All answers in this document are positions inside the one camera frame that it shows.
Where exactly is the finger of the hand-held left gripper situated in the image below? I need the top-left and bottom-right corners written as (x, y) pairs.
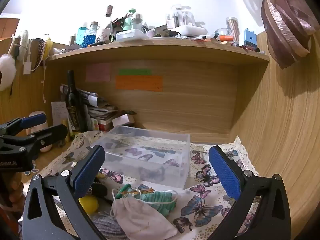
top-left (0, 124), bottom-right (69, 161)
top-left (0, 113), bottom-right (47, 137)

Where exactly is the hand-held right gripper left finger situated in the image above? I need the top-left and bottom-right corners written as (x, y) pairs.
top-left (22, 145), bottom-right (108, 240)

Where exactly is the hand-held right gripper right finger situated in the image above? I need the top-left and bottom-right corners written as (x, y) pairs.
top-left (207, 145), bottom-right (292, 240)

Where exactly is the clear plastic storage box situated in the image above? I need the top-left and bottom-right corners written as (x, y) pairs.
top-left (90, 125), bottom-right (191, 190)

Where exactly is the beige drawstring pouch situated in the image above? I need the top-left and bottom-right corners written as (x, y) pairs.
top-left (110, 195), bottom-right (178, 240)

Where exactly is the green knitted cloth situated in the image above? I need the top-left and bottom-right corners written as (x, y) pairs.
top-left (114, 184), bottom-right (179, 217)

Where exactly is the black soft item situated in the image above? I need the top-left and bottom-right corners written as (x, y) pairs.
top-left (90, 182), bottom-right (108, 198)

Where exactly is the yellow soft ball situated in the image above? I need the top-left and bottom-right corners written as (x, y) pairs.
top-left (78, 196), bottom-right (99, 216)

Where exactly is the person's left hand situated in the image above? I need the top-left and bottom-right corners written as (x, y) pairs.
top-left (0, 172), bottom-right (25, 232)

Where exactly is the pink white jar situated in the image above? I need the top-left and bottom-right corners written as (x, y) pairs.
top-left (26, 110), bottom-right (53, 153)

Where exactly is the white note card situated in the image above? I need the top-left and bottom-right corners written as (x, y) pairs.
top-left (51, 101), bottom-right (69, 130)

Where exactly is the dark wine bottle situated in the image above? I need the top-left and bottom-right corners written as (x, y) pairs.
top-left (65, 70), bottom-right (88, 133)

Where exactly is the butterfly print tablecloth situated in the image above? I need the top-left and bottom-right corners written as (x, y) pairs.
top-left (40, 130), bottom-right (260, 240)

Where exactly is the stack of magazines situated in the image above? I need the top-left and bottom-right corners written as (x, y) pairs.
top-left (60, 84), bottom-right (118, 131)

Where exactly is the grey knitted cloth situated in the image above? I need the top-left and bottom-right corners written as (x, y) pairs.
top-left (91, 211), bottom-right (130, 240)

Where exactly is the white fluffy earmuff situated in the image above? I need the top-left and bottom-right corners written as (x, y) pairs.
top-left (0, 53), bottom-right (17, 92)

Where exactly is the small white box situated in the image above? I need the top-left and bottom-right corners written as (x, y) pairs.
top-left (112, 114), bottom-right (136, 131)

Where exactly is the patterned headband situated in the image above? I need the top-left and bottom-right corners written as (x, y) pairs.
top-left (31, 38), bottom-right (45, 72)

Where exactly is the yellow hair accessory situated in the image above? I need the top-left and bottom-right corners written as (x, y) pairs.
top-left (43, 37), bottom-right (54, 61)

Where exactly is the pink sticky note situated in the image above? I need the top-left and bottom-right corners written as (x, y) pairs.
top-left (86, 63), bottom-right (111, 82)

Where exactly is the white round headband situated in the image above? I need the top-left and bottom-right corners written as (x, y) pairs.
top-left (18, 30), bottom-right (30, 57)

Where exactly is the blue liquid bottle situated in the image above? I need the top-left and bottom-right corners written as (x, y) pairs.
top-left (81, 21), bottom-right (99, 48)

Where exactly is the orange sticky note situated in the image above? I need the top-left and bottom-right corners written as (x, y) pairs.
top-left (115, 75), bottom-right (164, 92)

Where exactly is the green sticky note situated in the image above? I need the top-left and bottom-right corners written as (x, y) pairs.
top-left (119, 69), bottom-right (152, 76)

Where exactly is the white flat plastic box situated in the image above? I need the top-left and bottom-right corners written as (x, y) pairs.
top-left (115, 29), bottom-right (151, 42)

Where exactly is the blue plastic box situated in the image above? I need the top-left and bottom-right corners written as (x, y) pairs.
top-left (243, 28), bottom-right (258, 51)

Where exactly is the wooden shelf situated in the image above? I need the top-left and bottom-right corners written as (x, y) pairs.
top-left (46, 37), bottom-right (270, 62)

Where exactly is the green pump bottle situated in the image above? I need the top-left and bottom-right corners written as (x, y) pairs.
top-left (124, 8), bottom-right (137, 30)

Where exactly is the clear jar with sticks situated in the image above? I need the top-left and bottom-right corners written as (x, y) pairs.
top-left (226, 17), bottom-right (241, 43)

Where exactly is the white rectangular case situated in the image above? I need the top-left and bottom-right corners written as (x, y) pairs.
top-left (177, 25), bottom-right (208, 36)

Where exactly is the pink fabric bundle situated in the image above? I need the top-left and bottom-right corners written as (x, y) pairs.
top-left (260, 0), bottom-right (320, 70)

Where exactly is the white desk organiser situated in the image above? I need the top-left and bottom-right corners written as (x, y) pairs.
top-left (165, 4), bottom-right (197, 29)

